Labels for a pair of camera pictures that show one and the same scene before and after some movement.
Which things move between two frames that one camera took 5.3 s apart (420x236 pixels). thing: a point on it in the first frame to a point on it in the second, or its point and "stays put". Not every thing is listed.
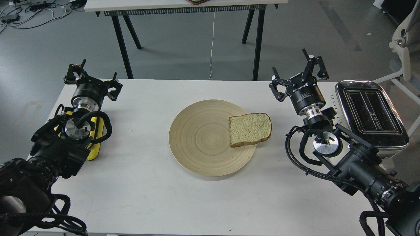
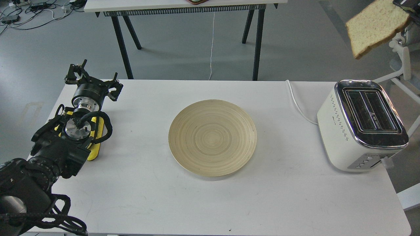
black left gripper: (89, 93) stays put
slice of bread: (249, 128) to (377, 21)
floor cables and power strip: (27, 14) stays put
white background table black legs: (116, 8) stays put
